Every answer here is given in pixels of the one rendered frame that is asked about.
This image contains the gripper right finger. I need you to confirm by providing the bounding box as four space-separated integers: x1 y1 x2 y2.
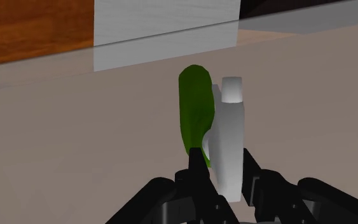
242 148 358 224

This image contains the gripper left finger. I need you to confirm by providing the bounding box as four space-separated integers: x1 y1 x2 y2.
104 147 240 224

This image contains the white and green bottle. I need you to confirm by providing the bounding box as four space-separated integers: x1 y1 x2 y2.
178 64 245 203

